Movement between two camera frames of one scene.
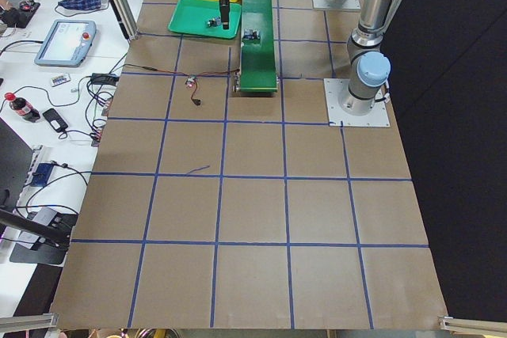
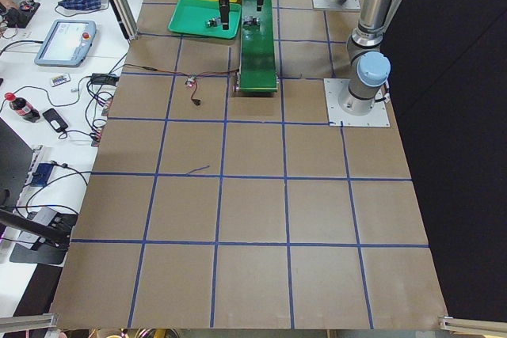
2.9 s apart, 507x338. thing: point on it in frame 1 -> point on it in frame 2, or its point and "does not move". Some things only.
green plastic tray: (191, 16) does not move
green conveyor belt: (258, 64) does not move
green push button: (249, 33) -> (250, 20)
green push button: (214, 22) does not move
